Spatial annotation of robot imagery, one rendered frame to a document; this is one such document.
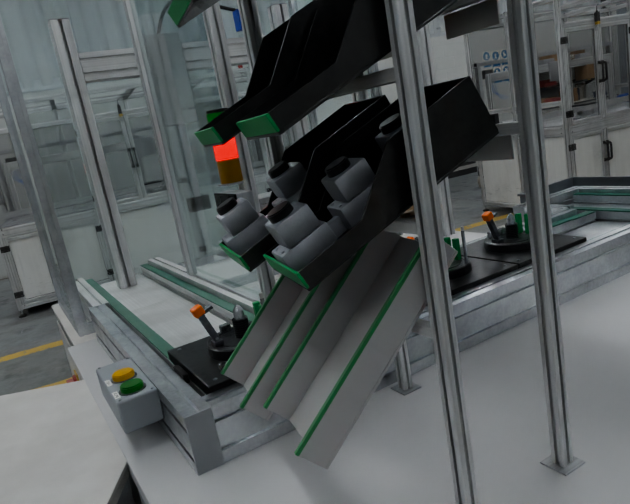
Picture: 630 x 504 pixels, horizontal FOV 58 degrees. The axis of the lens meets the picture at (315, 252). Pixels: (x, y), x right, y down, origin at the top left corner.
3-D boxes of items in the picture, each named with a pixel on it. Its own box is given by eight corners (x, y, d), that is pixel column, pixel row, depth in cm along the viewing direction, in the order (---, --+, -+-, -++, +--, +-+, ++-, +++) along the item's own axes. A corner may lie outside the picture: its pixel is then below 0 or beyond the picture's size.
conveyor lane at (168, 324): (223, 446, 95) (210, 392, 93) (118, 333, 167) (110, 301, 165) (361, 384, 108) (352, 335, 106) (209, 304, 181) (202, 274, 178)
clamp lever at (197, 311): (214, 344, 104) (192, 311, 102) (210, 341, 106) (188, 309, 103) (229, 331, 106) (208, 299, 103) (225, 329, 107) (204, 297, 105)
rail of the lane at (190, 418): (198, 476, 88) (182, 412, 86) (97, 340, 165) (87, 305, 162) (231, 461, 91) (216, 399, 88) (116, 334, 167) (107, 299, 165)
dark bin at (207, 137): (223, 145, 68) (184, 91, 66) (204, 147, 80) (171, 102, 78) (395, 16, 73) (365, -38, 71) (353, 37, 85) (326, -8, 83)
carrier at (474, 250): (520, 272, 128) (514, 217, 125) (445, 260, 148) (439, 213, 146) (587, 244, 139) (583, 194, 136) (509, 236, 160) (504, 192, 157)
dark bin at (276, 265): (309, 292, 59) (267, 236, 56) (273, 270, 71) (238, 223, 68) (500, 133, 64) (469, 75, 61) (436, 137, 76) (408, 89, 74)
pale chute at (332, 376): (327, 470, 62) (295, 455, 60) (290, 420, 74) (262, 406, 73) (459, 251, 64) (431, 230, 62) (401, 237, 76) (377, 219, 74)
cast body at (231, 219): (239, 259, 77) (208, 219, 75) (233, 254, 81) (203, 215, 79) (287, 222, 79) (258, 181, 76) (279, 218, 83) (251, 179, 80)
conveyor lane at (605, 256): (224, 462, 91) (210, 406, 88) (166, 396, 119) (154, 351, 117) (662, 256, 148) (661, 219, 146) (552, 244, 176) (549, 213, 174)
